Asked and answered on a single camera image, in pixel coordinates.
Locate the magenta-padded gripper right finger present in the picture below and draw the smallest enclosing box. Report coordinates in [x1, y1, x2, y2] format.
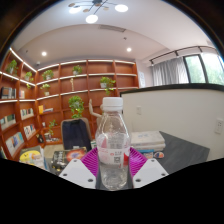
[128, 146, 169, 189]

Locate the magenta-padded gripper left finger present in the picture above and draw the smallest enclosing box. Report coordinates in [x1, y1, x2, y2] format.
[58, 147, 100, 190]

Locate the clear plastic water bottle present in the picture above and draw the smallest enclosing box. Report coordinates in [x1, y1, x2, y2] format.
[95, 96, 132, 191]

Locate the dark orange-cover book stack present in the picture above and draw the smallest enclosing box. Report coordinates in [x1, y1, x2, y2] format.
[50, 146, 88, 171]

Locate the white box stack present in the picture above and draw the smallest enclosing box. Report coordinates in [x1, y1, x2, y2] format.
[130, 130, 167, 153]

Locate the chair with dark jacket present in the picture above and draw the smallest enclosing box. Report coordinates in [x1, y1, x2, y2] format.
[60, 117, 93, 152]

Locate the colourful book stack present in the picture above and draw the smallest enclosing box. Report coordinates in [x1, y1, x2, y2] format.
[18, 145, 48, 169]

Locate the wooden shelf unit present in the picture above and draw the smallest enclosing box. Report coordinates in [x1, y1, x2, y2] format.
[0, 47, 139, 161]

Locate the grey window curtain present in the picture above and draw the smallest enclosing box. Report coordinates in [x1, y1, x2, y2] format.
[151, 57, 190, 87]

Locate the black-framed window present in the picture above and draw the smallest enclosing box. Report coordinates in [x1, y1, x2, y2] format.
[183, 52, 224, 85]

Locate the ceiling air vent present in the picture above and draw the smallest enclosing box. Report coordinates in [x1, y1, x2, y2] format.
[98, 24, 127, 33]

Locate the white wall outlet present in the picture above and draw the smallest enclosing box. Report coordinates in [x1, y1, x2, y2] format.
[214, 118, 224, 135]

